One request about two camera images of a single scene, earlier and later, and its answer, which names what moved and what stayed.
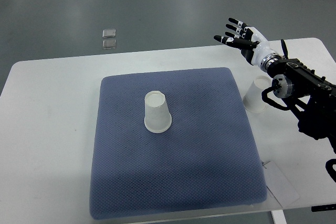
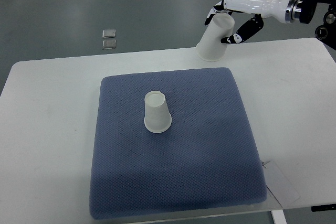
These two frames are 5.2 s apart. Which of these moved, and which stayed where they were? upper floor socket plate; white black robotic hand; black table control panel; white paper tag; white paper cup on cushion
Moved: white black robotic hand
Stayed: white paper tag; upper floor socket plate; black table control panel; white paper cup on cushion
